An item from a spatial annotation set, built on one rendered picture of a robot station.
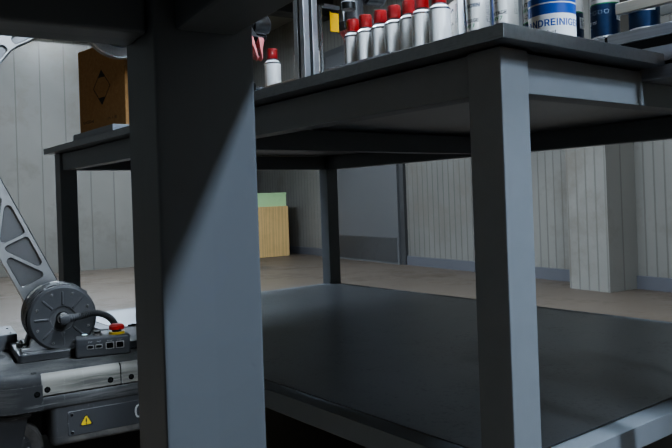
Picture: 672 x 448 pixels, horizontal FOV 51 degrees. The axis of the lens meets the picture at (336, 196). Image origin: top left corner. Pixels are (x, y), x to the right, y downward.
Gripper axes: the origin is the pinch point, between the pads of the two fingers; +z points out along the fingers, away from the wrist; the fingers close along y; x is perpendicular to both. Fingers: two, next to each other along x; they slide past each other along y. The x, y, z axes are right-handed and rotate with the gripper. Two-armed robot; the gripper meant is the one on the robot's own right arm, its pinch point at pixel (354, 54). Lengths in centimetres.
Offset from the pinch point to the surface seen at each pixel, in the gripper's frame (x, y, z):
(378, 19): 7.4, -19.0, -4.8
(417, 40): 9.1, -34.5, 3.6
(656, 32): 11, -93, 14
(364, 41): 8.6, -14.6, 0.0
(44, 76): -64, 549, -80
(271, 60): 7.9, 31.1, -2.8
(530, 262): 45, -92, 49
